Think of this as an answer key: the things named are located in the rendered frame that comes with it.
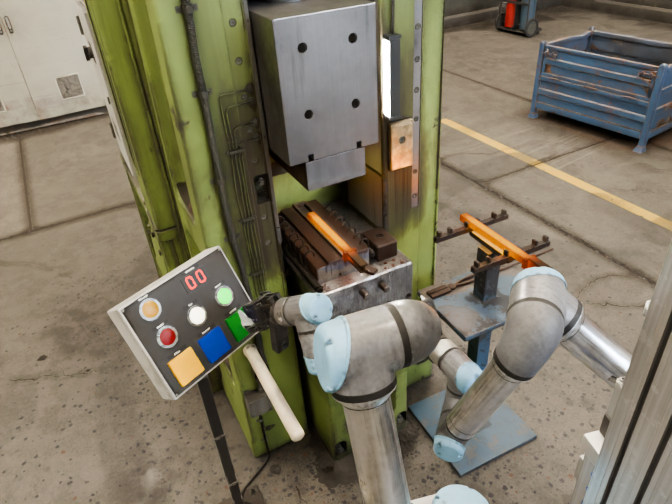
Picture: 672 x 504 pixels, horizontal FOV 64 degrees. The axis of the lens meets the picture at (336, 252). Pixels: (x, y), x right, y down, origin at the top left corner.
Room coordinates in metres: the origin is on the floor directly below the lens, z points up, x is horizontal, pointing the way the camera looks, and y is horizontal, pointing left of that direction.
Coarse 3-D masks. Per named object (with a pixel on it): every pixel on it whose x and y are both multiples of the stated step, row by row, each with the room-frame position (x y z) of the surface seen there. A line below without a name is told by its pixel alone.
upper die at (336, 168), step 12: (276, 156) 1.68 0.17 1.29; (336, 156) 1.50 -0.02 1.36; (348, 156) 1.52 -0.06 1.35; (360, 156) 1.54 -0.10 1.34; (288, 168) 1.59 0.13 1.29; (300, 168) 1.50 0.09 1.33; (312, 168) 1.47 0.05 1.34; (324, 168) 1.48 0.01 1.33; (336, 168) 1.50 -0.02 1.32; (348, 168) 1.52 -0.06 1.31; (360, 168) 1.54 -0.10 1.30; (300, 180) 1.51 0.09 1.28; (312, 180) 1.47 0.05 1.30; (324, 180) 1.48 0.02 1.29; (336, 180) 1.50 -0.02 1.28
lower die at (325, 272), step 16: (288, 208) 1.87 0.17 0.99; (320, 208) 1.84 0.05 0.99; (304, 224) 1.74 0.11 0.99; (336, 224) 1.71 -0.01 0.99; (288, 240) 1.68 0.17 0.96; (304, 240) 1.64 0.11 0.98; (320, 240) 1.62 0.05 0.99; (352, 240) 1.60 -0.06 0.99; (320, 256) 1.53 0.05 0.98; (336, 256) 1.51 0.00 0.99; (368, 256) 1.54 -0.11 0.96; (320, 272) 1.46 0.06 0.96; (336, 272) 1.49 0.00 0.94
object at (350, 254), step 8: (312, 216) 1.76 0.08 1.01; (320, 224) 1.70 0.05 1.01; (328, 232) 1.64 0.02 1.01; (336, 240) 1.58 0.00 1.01; (344, 248) 1.53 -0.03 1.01; (352, 248) 1.52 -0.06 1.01; (344, 256) 1.49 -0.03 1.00; (352, 256) 1.47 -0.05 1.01; (352, 264) 1.46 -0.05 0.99; (360, 264) 1.42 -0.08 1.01; (360, 272) 1.41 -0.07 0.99
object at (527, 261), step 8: (464, 216) 1.67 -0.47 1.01; (472, 224) 1.62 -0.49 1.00; (480, 224) 1.61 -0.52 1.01; (480, 232) 1.58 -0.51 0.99; (488, 232) 1.56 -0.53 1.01; (496, 240) 1.51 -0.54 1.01; (504, 240) 1.50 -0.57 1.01; (504, 248) 1.47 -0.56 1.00; (512, 248) 1.45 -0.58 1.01; (512, 256) 1.43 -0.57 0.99; (520, 256) 1.40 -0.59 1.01; (528, 256) 1.39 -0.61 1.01; (536, 256) 1.39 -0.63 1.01; (528, 264) 1.38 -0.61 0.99; (536, 264) 1.34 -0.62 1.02; (544, 264) 1.34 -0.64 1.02
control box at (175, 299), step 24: (192, 264) 1.23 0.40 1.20; (216, 264) 1.27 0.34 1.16; (144, 288) 1.17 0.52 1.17; (168, 288) 1.15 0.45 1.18; (216, 288) 1.22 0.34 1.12; (240, 288) 1.26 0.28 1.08; (120, 312) 1.05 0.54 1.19; (168, 312) 1.11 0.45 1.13; (216, 312) 1.17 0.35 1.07; (144, 336) 1.04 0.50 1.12; (192, 336) 1.09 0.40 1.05; (144, 360) 1.02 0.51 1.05; (168, 360) 1.02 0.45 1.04; (216, 360) 1.08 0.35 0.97; (168, 384) 0.98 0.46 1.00; (192, 384) 1.01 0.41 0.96
